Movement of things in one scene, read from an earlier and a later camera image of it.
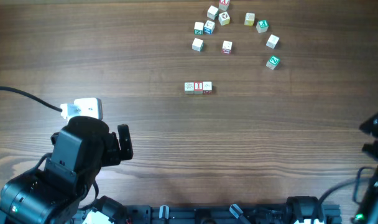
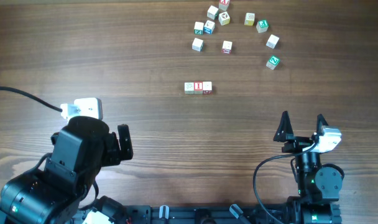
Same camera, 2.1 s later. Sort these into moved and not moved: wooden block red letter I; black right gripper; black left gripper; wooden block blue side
Moved: black right gripper
Not moved: black left gripper; wooden block blue side; wooden block red letter I
